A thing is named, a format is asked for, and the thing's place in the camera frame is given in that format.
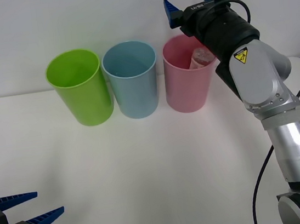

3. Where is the clear plastic bottle red cap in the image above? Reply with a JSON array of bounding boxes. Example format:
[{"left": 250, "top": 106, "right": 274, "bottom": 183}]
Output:
[{"left": 187, "top": 45, "right": 217, "bottom": 70}]

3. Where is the pale blue plastic bin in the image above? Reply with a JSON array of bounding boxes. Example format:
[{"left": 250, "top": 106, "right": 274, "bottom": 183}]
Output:
[{"left": 99, "top": 36, "right": 165, "bottom": 123}]

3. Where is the green plastic bin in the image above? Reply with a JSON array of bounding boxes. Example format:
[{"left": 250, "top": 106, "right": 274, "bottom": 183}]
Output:
[{"left": 42, "top": 45, "right": 118, "bottom": 132}]

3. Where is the pink plastic bin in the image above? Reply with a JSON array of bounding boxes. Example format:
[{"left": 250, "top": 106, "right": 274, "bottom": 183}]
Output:
[{"left": 158, "top": 29, "right": 225, "bottom": 116}]

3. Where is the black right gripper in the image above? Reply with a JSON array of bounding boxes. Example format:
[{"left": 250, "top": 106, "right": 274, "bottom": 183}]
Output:
[{"left": 163, "top": 0, "right": 236, "bottom": 43}]

